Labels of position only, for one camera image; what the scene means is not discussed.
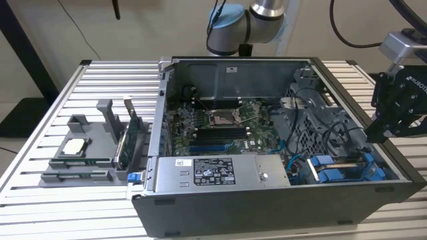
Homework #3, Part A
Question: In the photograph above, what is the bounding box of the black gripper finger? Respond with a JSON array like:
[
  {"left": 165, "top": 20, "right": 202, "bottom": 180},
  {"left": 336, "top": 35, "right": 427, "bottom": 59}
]
[
  {"left": 365, "top": 71, "right": 396, "bottom": 144},
  {"left": 384, "top": 109, "right": 427, "bottom": 144}
]

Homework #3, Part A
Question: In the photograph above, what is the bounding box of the black disk wire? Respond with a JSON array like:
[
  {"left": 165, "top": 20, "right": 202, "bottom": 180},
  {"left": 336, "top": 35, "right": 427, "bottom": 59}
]
[
  {"left": 333, "top": 124, "right": 369, "bottom": 151},
  {"left": 322, "top": 119, "right": 350, "bottom": 151}
]

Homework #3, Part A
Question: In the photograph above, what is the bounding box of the disk bay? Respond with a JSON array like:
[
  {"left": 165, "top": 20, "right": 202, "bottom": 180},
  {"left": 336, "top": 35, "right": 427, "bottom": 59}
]
[{"left": 305, "top": 149, "right": 402, "bottom": 186}]

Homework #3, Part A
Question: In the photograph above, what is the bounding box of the black RAM slot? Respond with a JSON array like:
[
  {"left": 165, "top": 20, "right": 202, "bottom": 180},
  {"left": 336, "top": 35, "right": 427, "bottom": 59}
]
[
  {"left": 190, "top": 137, "right": 250, "bottom": 147},
  {"left": 194, "top": 97, "right": 242, "bottom": 102},
  {"left": 197, "top": 127, "right": 250, "bottom": 133},
  {"left": 195, "top": 132, "right": 250, "bottom": 139},
  {"left": 195, "top": 101, "right": 243, "bottom": 109}
]

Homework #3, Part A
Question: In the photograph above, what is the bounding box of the blue expansion slot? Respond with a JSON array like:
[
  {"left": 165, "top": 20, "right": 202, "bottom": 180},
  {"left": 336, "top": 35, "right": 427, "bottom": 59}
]
[{"left": 189, "top": 145, "right": 233, "bottom": 155}]

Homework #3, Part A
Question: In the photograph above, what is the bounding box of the grey metal drive cage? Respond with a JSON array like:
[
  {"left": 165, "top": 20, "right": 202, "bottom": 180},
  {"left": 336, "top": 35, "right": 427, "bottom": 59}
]
[{"left": 272, "top": 67, "right": 378, "bottom": 161}]

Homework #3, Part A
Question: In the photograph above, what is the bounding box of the green motherboard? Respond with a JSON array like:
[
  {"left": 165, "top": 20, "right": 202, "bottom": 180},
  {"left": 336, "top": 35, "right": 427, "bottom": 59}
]
[{"left": 166, "top": 84, "right": 285, "bottom": 157}]

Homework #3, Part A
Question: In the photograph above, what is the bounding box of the metal socket cover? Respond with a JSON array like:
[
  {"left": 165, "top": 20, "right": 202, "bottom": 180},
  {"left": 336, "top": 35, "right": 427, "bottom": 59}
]
[{"left": 235, "top": 102, "right": 264, "bottom": 123}]

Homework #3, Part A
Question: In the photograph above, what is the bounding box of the CPU socket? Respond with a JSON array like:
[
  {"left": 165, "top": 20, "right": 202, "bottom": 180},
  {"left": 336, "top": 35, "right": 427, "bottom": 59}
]
[{"left": 209, "top": 109, "right": 241, "bottom": 126}]

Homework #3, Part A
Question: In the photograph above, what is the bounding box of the thin metal locking lever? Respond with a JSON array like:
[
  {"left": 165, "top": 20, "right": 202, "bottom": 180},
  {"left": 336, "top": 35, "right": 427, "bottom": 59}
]
[{"left": 194, "top": 96, "right": 213, "bottom": 113}]

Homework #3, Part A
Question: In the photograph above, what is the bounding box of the black open PC case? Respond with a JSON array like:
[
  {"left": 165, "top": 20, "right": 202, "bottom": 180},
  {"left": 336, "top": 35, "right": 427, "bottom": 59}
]
[{"left": 126, "top": 55, "right": 427, "bottom": 238}]

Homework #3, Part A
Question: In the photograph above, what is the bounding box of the silver power supply unit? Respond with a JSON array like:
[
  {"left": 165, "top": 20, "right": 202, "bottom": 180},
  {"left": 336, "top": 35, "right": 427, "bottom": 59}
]
[{"left": 151, "top": 153, "right": 292, "bottom": 193}]

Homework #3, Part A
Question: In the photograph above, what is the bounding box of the green graphics card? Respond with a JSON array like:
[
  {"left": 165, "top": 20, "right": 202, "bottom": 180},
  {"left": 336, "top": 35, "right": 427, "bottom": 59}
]
[{"left": 113, "top": 96, "right": 146, "bottom": 171}]

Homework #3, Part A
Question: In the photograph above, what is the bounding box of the blue case latch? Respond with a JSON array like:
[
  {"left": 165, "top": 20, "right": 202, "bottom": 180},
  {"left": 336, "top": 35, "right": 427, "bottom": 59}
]
[{"left": 127, "top": 172, "right": 143, "bottom": 185}]

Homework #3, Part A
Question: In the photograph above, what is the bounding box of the grey parts rack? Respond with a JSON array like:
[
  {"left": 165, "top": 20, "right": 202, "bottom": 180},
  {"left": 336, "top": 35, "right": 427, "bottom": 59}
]
[{"left": 39, "top": 98, "right": 155, "bottom": 188}]

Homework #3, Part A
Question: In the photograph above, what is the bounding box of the silver CPU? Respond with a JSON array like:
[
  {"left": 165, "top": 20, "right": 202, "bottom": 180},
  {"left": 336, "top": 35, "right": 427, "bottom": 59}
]
[{"left": 59, "top": 138, "right": 91, "bottom": 156}]

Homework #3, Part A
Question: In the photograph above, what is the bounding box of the black stand with base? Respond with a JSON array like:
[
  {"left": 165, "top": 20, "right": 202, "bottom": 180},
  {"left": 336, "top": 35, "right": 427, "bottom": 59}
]
[{"left": 0, "top": 0, "right": 63, "bottom": 139}]

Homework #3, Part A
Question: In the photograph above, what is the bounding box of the long black wire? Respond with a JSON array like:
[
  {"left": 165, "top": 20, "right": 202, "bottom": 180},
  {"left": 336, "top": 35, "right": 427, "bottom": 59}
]
[{"left": 286, "top": 87, "right": 317, "bottom": 154}]

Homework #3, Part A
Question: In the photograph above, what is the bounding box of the silver metal bracket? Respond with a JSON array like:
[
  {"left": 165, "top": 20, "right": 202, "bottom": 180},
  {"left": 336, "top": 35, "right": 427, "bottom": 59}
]
[{"left": 280, "top": 96, "right": 309, "bottom": 111}]

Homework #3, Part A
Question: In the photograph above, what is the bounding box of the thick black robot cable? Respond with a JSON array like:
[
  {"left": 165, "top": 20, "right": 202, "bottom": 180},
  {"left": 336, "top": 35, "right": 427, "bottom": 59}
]
[
  {"left": 329, "top": 0, "right": 385, "bottom": 49},
  {"left": 386, "top": 0, "right": 427, "bottom": 32}
]

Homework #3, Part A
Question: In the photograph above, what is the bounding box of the curled blue wire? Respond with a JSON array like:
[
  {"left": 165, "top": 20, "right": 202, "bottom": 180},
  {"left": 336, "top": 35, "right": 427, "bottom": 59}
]
[{"left": 286, "top": 154, "right": 306, "bottom": 173}]

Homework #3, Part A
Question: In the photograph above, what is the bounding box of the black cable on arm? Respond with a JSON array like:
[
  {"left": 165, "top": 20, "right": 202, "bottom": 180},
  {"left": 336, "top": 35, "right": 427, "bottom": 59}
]
[{"left": 211, "top": 0, "right": 226, "bottom": 27}]

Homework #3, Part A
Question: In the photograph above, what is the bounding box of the black hanging strap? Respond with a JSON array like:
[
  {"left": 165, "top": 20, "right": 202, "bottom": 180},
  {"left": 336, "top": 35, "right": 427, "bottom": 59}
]
[{"left": 111, "top": 0, "right": 122, "bottom": 21}]

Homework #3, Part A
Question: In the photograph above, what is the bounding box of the thin black wall cable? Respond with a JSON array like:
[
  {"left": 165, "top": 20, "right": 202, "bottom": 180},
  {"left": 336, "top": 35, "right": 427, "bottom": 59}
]
[{"left": 57, "top": 0, "right": 102, "bottom": 61}]

